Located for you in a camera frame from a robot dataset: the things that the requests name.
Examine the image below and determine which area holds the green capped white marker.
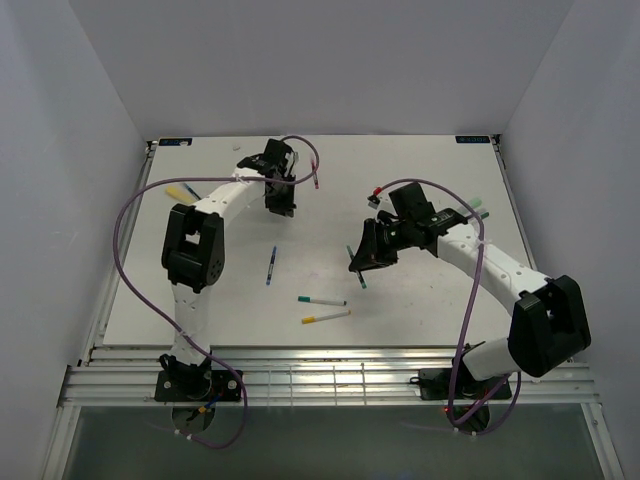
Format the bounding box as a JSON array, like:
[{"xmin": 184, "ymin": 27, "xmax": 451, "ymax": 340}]
[{"xmin": 297, "ymin": 296, "xmax": 347, "ymax": 307}]

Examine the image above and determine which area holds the left blue corner label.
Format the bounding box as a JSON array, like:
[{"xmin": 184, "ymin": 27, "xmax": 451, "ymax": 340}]
[{"xmin": 158, "ymin": 138, "xmax": 193, "ymax": 147}]

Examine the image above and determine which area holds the dark blue pen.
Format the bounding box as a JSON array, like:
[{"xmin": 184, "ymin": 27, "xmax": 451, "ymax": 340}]
[{"xmin": 182, "ymin": 182, "xmax": 202, "ymax": 200}]

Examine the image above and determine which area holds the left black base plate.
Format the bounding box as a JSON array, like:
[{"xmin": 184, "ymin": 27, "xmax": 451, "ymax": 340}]
[{"xmin": 153, "ymin": 370, "xmax": 242, "ymax": 403}]

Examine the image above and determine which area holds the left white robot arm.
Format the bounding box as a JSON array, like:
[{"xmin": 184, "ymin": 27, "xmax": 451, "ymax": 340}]
[{"xmin": 160, "ymin": 148, "xmax": 298, "ymax": 400}]

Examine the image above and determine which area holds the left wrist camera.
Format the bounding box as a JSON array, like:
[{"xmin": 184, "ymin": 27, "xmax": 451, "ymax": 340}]
[{"xmin": 262, "ymin": 138, "xmax": 297, "ymax": 168}]

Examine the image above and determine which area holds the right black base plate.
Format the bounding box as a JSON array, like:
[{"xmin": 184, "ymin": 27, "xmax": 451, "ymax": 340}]
[{"xmin": 409, "ymin": 368, "xmax": 512, "ymax": 400}]

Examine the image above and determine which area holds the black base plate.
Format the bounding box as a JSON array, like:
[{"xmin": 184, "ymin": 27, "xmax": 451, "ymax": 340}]
[
  {"xmin": 409, "ymin": 368, "xmax": 512, "ymax": 400},
  {"xmin": 153, "ymin": 370, "xmax": 242, "ymax": 403}
]

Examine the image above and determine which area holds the yellow capped white marker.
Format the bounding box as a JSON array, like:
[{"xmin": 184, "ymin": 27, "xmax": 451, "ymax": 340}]
[{"xmin": 301, "ymin": 310, "xmax": 352, "ymax": 325}]

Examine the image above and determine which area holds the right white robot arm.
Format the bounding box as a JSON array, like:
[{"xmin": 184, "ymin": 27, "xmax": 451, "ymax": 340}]
[{"xmin": 349, "ymin": 209, "xmax": 592, "ymax": 397}]

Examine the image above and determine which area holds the yellow marker cap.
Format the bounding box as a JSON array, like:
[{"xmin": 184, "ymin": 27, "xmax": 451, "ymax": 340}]
[{"xmin": 165, "ymin": 186, "xmax": 196, "ymax": 205}]

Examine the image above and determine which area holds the red pen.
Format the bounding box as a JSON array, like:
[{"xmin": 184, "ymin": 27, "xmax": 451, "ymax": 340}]
[{"xmin": 310, "ymin": 154, "xmax": 320, "ymax": 190}]

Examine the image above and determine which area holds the green pen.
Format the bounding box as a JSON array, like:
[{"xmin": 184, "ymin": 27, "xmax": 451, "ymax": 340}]
[{"xmin": 346, "ymin": 245, "xmax": 367, "ymax": 290}]

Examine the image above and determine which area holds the aluminium frame rail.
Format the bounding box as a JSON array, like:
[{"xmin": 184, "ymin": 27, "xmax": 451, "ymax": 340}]
[{"xmin": 57, "ymin": 347, "xmax": 601, "ymax": 409}]

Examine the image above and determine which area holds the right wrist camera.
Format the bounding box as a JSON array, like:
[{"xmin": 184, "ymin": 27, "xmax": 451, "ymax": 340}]
[{"xmin": 367, "ymin": 182, "xmax": 435, "ymax": 222}]

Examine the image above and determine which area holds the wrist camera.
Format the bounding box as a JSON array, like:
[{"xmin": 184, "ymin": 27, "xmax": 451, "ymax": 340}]
[
  {"xmin": 262, "ymin": 138, "xmax": 297, "ymax": 168},
  {"xmin": 367, "ymin": 182, "xmax": 435, "ymax": 222}
]

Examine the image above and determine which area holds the right blue corner label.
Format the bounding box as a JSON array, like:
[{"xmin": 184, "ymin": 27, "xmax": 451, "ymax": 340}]
[{"xmin": 455, "ymin": 135, "xmax": 491, "ymax": 144}]

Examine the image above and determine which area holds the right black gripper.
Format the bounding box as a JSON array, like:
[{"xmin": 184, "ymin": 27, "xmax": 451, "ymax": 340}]
[{"xmin": 350, "ymin": 217, "xmax": 413, "ymax": 272}]

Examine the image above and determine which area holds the blue corner label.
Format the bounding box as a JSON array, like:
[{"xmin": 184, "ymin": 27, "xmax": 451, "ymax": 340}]
[
  {"xmin": 455, "ymin": 135, "xmax": 491, "ymax": 144},
  {"xmin": 158, "ymin": 138, "xmax": 193, "ymax": 147}
]

